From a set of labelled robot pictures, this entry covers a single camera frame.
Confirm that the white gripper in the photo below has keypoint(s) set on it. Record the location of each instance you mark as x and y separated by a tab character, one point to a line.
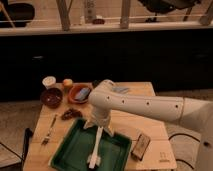
100	117

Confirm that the white dish brush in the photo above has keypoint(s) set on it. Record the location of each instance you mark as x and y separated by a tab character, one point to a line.
94	159

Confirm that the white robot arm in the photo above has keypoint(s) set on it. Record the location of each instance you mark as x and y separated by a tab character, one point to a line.
192	114

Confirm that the green square tray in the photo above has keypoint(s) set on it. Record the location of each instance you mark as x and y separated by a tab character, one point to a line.
78	144

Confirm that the blue sponge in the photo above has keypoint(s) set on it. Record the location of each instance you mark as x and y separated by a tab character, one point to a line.
82	94

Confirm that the metal cup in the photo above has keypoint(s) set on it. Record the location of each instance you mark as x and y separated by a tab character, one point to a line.
95	83

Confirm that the orange bowl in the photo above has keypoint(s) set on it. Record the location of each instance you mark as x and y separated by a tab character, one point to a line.
74	90

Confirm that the brown rectangular block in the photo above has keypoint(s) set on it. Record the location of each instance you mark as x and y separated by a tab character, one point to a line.
140	147

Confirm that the yellow apple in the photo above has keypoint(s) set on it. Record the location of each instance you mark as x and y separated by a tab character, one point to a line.
67	83

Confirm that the dark brown bowl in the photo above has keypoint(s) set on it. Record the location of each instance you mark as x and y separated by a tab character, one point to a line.
51	97

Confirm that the white lidded cup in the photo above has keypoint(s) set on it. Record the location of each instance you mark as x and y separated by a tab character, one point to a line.
49	82

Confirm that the black chair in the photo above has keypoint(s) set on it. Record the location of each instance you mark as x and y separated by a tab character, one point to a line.
20	13

